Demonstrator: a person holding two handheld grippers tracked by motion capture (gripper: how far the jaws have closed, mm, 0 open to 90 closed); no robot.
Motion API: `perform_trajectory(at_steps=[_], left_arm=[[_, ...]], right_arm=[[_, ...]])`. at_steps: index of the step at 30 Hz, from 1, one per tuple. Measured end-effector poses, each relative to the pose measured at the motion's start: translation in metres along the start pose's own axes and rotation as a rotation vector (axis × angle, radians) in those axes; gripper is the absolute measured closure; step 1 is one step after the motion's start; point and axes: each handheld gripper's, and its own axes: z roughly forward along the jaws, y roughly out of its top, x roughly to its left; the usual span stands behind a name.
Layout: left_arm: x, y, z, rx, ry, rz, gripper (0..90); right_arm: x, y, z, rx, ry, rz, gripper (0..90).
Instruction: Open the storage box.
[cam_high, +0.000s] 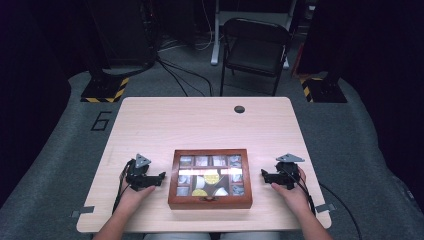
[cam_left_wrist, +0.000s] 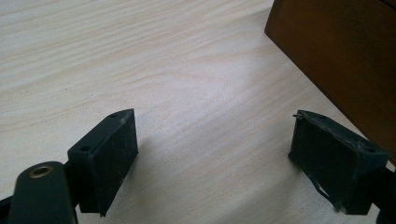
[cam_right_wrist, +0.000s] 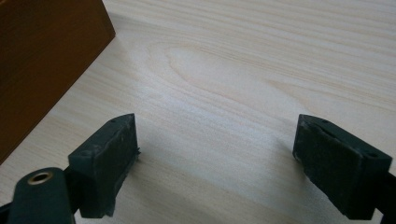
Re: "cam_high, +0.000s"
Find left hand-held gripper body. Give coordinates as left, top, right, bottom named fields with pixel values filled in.
left=125, top=153, right=154, bottom=192

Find person's left hand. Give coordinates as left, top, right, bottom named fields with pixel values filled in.
left=116, top=178, right=157, bottom=210

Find white floor cables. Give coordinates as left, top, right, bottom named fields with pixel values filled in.
left=158, top=0, right=215, bottom=53

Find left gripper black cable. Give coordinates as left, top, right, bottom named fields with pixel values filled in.
left=112, top=159, right=133, bottom=214

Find dark curtain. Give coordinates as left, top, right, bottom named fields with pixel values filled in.
left=0, top=0, right=91, bottom=208
left=313, top=0, right=424, bottom=201

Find black stand with striped base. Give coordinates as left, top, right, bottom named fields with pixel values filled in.
left=80, top=0, right=131, bottom=104
left=299, top=59, right=348, bottom=104

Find black folding chair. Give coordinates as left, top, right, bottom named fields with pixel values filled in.
left=219, top=17, right=293, bottom=98

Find grey tape strip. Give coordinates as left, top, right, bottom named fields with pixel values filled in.
left=71, top=205, right=96, bottom=219
left=314, top=202, right=337, bottom=214

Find black cabinet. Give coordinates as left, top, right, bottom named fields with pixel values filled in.
left=86, top=0, right=158, bottom=68

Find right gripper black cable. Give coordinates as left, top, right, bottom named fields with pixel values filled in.
left=283, top=163, right=364, bottom=240

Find wooden box with glass lid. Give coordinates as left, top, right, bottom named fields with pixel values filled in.
left=167, top=148, right=254, bottom=211

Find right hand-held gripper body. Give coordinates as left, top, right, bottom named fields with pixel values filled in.
left=274, top=152, right=306, bottom=191

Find person's right leg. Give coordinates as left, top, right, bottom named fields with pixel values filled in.
left=219, top=232, right=282, bottom=240

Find black floor cable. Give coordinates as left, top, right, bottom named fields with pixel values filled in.
left=155, top=58, right=190, bottom=98
left=159, top=59, right=214, bottom=98

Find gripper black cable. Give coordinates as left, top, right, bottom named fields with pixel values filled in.
left=112, top=159, right=133, bottom=214
left=283, top=163, right=364, bottom=240

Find person's right hand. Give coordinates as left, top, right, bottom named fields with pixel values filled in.
left=270, top=166, right=313, bottom=218

